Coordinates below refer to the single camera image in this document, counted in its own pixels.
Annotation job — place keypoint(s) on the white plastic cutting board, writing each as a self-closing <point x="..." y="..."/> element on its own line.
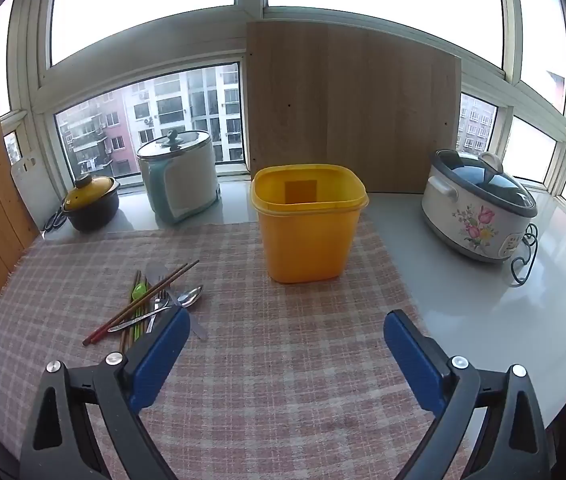
<point x="33" y="195"/>

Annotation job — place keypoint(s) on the metal spoon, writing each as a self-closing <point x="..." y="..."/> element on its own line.
<point x="192" y="297"/>

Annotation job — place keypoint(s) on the light wooden board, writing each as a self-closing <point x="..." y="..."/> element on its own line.
<point x="363" y="100"/>

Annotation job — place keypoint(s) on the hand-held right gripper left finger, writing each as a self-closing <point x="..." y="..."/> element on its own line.
<point x="160" y="355"/>

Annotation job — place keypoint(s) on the teal and white cooker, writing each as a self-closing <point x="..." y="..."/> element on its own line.
<point x="188" y="180"/>

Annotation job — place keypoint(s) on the black casserole pot yellow lid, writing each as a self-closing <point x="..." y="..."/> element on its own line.
<point x="90" y="212"/>

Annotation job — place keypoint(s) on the metal fork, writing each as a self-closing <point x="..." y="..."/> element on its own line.
<point x="162" y="305"/>

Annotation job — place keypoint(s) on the pink checkered table cloth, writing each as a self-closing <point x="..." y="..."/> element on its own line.
<point x="263" y="360"/>

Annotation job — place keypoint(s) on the floral white slow cooker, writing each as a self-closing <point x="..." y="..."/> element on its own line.
<point x="463" y="220"/>

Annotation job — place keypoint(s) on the yellow plastic container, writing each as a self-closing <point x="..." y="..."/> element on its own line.
<point x="308" y="240"/>

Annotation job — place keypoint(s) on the green plastic spoon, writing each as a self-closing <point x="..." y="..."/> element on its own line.
<point x="139" y="291"/>

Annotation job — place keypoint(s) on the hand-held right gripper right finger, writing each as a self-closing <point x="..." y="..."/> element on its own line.
<point x="413" y="355"/>

